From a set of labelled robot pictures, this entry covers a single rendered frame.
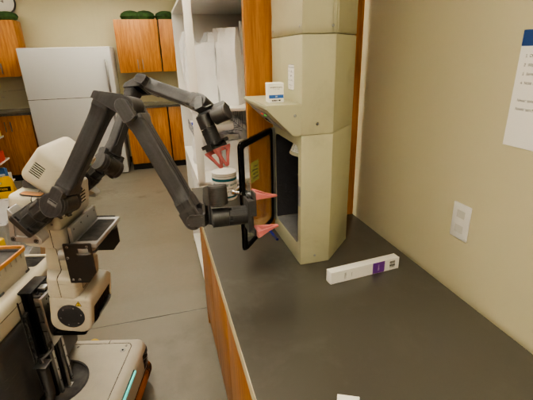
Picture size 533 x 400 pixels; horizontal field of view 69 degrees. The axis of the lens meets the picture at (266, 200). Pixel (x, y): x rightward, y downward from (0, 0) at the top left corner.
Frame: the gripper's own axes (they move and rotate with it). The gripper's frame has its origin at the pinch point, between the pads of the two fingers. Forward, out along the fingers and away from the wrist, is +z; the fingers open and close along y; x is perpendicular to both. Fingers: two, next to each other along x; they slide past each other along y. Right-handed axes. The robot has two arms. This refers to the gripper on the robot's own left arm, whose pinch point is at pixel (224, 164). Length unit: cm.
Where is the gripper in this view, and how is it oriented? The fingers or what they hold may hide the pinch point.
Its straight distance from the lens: 146.3
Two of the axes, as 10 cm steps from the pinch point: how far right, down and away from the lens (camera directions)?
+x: -7.1, 3.9, -5.9
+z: 3.8, 9.2, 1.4
